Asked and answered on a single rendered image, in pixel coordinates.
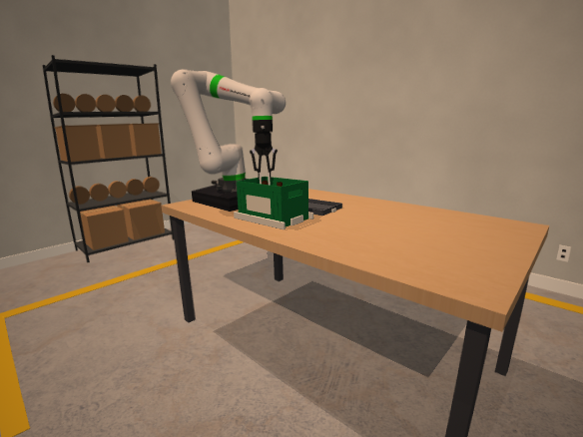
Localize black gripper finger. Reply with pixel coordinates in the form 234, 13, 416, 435
265, 148, 278, 179
250, 149, 262, 184

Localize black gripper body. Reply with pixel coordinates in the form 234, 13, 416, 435
255, 133, 273, 156

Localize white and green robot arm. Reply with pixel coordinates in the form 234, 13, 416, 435
171, 70, 286, 193

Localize green bottle crate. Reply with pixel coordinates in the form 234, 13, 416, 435
238, 177, 308, 227

